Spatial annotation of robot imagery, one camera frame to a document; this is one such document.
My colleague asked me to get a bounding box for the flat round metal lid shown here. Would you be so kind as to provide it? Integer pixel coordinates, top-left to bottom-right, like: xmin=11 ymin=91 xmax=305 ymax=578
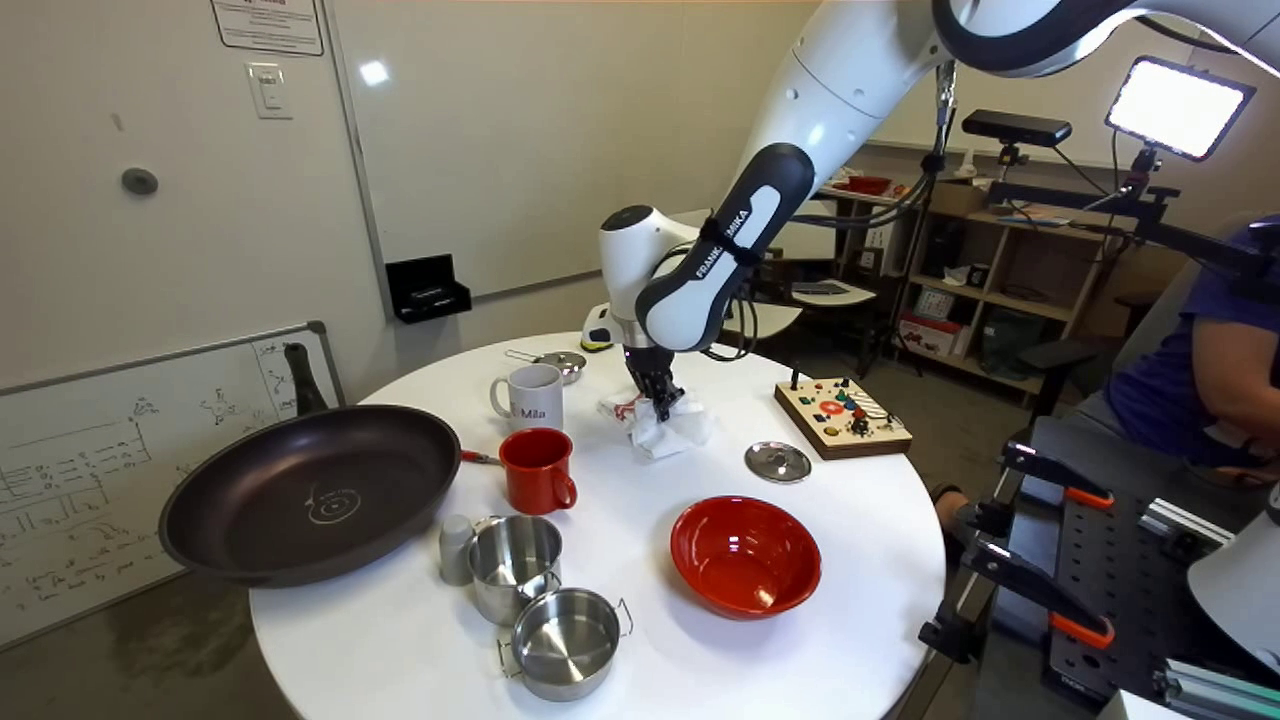
xmin=741 ymin=439 xmax=817 ymax=487

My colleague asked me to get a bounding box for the red bowl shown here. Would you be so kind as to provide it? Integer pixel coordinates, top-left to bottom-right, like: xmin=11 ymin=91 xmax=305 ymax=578
xmin=669 ymin=492 xmax=826 ymax=618

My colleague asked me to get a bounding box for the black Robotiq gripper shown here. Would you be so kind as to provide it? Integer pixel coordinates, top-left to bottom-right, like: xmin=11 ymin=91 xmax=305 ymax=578
xmin=621 ymin=339 xmax=694 ymax=427

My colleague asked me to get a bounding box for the black frying pan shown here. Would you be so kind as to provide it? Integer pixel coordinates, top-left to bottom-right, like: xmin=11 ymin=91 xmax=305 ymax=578
xmin=157 ymin=339 xmax=469 ymax=590

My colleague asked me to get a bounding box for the black wall tray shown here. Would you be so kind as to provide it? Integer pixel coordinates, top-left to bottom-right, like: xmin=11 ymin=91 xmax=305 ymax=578
xmin=385 ymin=253 xmax=478 ymax=326

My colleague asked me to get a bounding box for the steel pot with side handles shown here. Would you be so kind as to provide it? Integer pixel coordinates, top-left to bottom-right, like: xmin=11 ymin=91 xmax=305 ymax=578
xmin=498 ymin=585 xmax=636 ymax=705

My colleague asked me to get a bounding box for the tall steel pot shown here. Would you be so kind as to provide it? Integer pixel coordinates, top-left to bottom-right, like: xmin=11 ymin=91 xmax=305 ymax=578
xmin=464 ymin=512 xmax=569 ymax=628

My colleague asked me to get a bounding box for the leaning whiteboard with drawings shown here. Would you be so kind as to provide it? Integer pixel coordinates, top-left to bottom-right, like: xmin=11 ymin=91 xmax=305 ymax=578
xmin=0 ymin=317 xmax=348 ymax=653

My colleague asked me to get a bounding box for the aluminium rail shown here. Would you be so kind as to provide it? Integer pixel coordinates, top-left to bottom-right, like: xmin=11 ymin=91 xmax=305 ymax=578
xmin=1156 ymin=656 xmax=1280 ymax=720

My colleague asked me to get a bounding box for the wooden button board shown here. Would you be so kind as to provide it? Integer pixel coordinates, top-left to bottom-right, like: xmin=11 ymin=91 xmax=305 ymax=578
xmin=771 ymin=370 xmax=915 ymax=464

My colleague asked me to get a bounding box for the black clamp orange tip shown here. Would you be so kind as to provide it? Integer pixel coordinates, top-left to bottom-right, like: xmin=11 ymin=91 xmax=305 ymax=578
xmin=996 ymin=434 xmax=1122 ymax=517
xmin=954 ymin=532 xmax=1122 ymax=656

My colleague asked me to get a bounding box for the red enamel mug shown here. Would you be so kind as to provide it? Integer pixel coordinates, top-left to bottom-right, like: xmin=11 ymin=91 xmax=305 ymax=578
xmin=498 ymin=422 xmax=581 ymax=521

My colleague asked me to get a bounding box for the white mug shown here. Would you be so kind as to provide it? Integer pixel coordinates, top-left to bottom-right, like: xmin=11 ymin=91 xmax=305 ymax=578
xmin=489 ymin=360 xmax=574 ymax=434

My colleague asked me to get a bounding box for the person's bare forearm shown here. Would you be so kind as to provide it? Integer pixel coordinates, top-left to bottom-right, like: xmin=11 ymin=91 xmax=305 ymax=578
xmin=1188 ymin=317 xmax=1280 ymax=464

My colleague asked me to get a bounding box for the white wall switch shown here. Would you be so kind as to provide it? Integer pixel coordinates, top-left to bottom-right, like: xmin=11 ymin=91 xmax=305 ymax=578
xmin=244 ymin=61 xmax=295 ymax=123

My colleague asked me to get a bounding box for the small steel cup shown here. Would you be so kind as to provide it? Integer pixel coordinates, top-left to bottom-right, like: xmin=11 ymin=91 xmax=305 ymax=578
xmin=438 ymin=512 xmax=481 ymax=588

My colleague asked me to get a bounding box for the small grey dish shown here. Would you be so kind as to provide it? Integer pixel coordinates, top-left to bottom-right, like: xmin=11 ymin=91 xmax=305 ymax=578
xmin=530 ymin=346 xmax=591 ymax=390

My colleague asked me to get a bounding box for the black robot mounting cart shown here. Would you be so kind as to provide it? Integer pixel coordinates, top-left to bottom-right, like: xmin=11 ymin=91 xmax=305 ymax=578
xmin=915 ymin=434 xmax=1280 ymax=720

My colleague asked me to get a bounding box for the wooden shelf unit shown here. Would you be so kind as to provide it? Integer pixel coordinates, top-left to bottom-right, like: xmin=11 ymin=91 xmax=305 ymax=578
xmin=811 ymin=165 xmax=1137 ymax=398

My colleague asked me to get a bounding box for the paper wall notice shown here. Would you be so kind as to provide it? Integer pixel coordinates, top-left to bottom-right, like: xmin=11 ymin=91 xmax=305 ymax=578
xmin=207 ymin=0 xmax=328 ymax=61

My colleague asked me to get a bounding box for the bright LED light panel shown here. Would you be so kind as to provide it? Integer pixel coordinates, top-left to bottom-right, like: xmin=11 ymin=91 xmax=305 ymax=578
xmin=1105 ymin=53 xmax=1256 ymax=165

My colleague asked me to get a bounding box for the person in purple shirt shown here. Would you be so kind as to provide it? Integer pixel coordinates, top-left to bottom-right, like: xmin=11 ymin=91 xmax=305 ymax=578
xmin=1101 ymin=217 xmax=1280 ymax=487

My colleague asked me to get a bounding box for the red and white striped towel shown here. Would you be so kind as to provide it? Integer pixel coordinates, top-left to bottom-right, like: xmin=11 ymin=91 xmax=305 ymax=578
xmin=604 ymin=389 xmax=712 ymax=466

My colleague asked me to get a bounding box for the large wall whiteboard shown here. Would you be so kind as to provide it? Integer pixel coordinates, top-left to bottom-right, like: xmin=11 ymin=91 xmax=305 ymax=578
xmin=323 ymin=0 xmax=834 ymax=308

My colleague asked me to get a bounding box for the black camera on stand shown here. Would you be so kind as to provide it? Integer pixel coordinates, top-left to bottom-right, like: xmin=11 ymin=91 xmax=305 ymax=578
xmin=957 ymin=106 xmax=1076 ymax=153

